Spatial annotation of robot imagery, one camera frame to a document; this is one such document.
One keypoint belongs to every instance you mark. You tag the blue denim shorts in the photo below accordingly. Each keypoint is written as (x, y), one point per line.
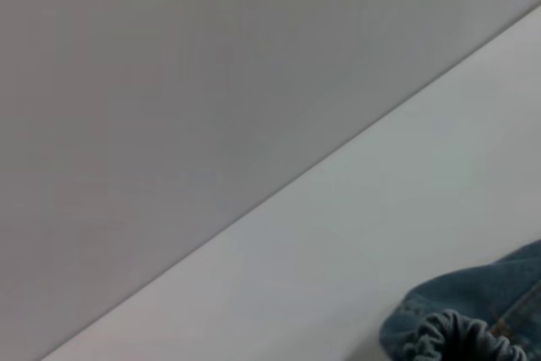
(473, 306)

